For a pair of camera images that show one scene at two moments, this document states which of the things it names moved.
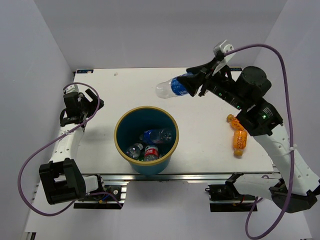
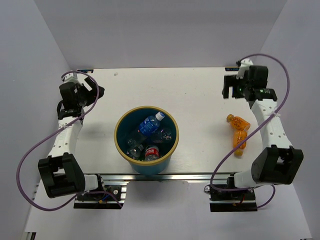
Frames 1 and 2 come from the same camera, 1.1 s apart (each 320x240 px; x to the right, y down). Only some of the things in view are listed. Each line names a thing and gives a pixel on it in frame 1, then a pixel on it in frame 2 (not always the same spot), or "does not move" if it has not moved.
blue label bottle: [160, 136] does not move
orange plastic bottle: [240, 135] does not move
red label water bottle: [151, 153] does not move
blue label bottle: [171, 88] to [148, 126]
